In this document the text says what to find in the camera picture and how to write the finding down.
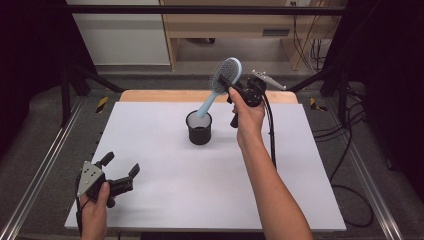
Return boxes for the wooden table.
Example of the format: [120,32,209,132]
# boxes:
[118,88,299,105]

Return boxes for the white cabinet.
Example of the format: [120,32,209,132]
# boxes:
[65,0,171,66]

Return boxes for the person's right hand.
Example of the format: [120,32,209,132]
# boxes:
[227,87,267,148]

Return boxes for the black floor cables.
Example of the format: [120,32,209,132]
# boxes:
[312,84,369,183]

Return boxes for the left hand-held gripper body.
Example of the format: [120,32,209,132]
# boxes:
[75,160,135,209]

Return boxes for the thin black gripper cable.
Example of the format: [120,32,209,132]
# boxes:
[74,174,91,236]

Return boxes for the black metal stand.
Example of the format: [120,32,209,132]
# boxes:
[286,63,351,129]
[59,61,126,128]

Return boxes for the wooden desk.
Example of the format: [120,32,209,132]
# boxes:
[159,0,338,72]

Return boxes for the black mesh cup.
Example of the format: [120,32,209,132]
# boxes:
[185,109,214,146]

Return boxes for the black horizontal bar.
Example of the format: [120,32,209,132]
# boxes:
[64,4,349,16]

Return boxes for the yellow black tape strip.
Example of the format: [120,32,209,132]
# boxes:
[309,96,329,113]
[95,96,110,114]

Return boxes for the white board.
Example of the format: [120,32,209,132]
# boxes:
[64,101,347,233]

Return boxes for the black curtain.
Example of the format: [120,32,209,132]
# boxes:
[321,0,424,194]
[0,0,98,158]

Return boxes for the person's left hand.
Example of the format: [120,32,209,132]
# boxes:
[79,181,111,219]

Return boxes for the bundle of hanging cables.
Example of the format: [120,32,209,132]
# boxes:
[290,1,341,73]

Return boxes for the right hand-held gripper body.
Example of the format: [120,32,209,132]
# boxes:
[227,69,288,130]

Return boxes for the aluminium rail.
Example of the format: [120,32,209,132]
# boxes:
[0,95,86,240]
[326,98,405,240]

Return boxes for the light blue hairbrush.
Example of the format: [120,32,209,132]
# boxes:
[195,56,244,120]

